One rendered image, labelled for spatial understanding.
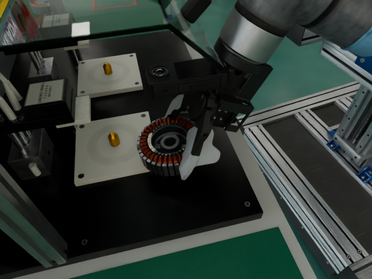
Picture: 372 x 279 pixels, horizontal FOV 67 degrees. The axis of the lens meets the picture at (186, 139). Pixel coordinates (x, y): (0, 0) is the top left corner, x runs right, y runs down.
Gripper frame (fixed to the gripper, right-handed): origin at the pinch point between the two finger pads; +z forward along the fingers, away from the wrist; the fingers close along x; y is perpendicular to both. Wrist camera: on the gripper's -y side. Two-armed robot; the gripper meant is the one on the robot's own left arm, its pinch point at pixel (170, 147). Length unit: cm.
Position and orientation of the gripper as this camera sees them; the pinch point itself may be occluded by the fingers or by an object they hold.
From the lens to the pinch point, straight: 49.2
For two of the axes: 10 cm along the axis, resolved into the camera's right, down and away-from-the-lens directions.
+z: -4.2, 6.9, 6.0
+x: -2.4, -7.2, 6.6
